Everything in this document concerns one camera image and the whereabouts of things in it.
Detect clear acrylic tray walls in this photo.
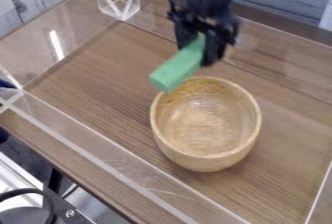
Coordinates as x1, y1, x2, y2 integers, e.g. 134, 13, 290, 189
0, 0, 332, 224

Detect black cable lower left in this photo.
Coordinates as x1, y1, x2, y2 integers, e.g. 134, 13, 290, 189
0, 187, 58, 224

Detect black table leg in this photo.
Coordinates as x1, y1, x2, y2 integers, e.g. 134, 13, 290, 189
48, 169, 63, 194

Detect brown wooden bowl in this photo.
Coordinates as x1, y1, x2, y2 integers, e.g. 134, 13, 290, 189
149, 77, 262, 173

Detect green rectangular block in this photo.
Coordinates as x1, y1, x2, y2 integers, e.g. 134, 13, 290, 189
149, 36, 205, 93

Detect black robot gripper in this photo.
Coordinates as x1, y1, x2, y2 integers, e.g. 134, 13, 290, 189
167, 0, 240, 67

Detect black metal bracket with screw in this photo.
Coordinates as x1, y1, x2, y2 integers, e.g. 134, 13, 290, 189
43, 187, 96, 224

